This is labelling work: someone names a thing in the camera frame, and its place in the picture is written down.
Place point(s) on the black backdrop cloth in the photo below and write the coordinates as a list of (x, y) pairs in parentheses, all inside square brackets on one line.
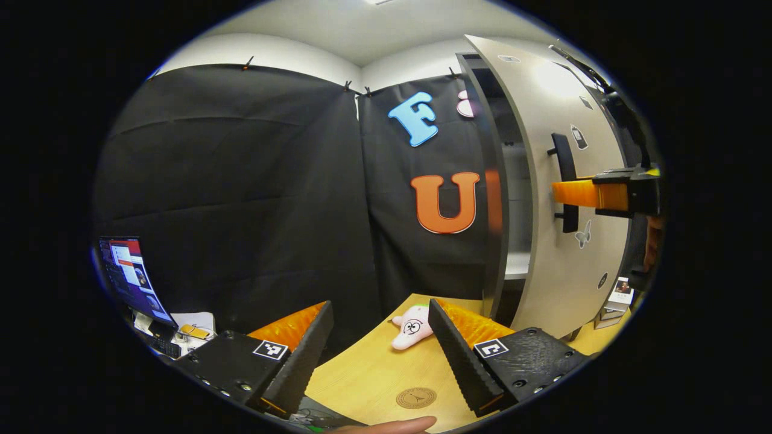
[(241, 181)]

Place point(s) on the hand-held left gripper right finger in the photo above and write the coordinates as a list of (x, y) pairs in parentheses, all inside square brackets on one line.
[(458, 361)]

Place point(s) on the dark book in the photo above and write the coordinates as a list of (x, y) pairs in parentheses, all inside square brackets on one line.
[(609, 316)]

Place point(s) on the small yellow object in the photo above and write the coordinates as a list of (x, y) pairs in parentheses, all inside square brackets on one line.
[(194, 331)]

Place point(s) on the white portrait cover book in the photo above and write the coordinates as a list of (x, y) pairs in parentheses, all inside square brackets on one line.
[(621, 289)]

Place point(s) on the computer monitor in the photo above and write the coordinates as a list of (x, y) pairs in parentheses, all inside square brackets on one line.
[(129, 277)]

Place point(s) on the black device with green light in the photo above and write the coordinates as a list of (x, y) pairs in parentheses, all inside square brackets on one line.
[(316, 419)]

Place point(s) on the beige cabinet door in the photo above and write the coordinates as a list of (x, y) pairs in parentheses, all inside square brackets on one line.
[(603, 253)]

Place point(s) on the round brown coaster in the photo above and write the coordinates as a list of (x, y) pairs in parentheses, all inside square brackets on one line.
[(416, 398)]

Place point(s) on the black keyboard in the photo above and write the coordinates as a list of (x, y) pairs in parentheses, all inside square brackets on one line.
[(166, 348)]

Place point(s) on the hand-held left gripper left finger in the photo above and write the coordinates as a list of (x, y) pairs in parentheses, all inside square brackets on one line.
[(301, 367)]

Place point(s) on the pink plush toy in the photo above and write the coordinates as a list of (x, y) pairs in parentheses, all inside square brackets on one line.
[(413, 328)]

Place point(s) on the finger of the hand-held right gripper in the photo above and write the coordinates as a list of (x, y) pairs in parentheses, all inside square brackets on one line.
[(582, 194)]

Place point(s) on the dark grey cabinet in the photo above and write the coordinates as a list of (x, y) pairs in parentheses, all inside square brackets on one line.
[(491, 241)]

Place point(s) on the white cabinet shelf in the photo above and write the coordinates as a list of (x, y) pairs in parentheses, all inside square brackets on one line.
[(517, 265)]

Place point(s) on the white papers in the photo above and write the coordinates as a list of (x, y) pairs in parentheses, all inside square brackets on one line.
[(196, 318)]

